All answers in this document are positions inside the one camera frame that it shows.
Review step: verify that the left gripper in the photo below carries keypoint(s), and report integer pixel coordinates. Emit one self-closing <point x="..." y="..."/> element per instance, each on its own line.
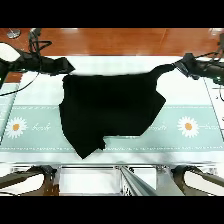
<point x="58" y="66"/>

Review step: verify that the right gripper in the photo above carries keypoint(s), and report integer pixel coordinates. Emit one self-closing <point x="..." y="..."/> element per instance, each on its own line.
<point x="189" y="66"/>

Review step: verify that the black T-shirt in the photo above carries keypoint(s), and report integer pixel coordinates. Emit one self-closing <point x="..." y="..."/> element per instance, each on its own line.
<point x="110" y="106"/>

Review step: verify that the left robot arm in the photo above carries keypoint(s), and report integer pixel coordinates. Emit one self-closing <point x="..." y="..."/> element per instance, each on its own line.
<point x="26" y="61"/>

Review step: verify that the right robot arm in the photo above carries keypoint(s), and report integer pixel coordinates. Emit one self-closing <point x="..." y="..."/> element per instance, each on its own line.
<point x="210" y="68"/>

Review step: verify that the silver frame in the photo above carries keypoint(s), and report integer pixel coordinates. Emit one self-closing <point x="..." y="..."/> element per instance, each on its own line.
<point x="133" y="183"/>

